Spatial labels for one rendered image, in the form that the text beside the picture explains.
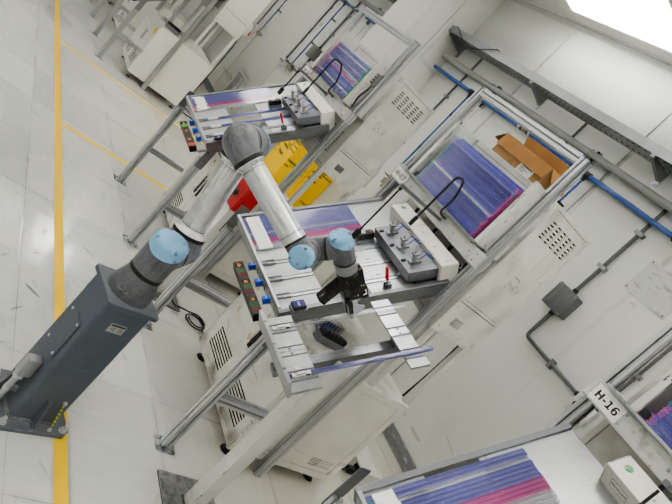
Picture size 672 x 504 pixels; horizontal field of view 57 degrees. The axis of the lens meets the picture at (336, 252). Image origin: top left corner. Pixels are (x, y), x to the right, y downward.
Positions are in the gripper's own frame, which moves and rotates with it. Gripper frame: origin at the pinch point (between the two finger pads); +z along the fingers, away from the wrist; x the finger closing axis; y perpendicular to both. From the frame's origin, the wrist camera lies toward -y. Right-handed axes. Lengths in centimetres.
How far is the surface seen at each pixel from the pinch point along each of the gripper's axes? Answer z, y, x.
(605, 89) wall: 59, 250, 171
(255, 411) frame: 46, -42, 13
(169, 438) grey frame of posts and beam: 42, -76, 13
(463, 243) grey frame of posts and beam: 9, 58, 24
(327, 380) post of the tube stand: 11.3, -15.0, -14.0
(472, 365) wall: 165, 92, 78
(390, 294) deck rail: 15.1, 21.9, 16.9
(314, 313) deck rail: 10.3, -8.9, 17.0
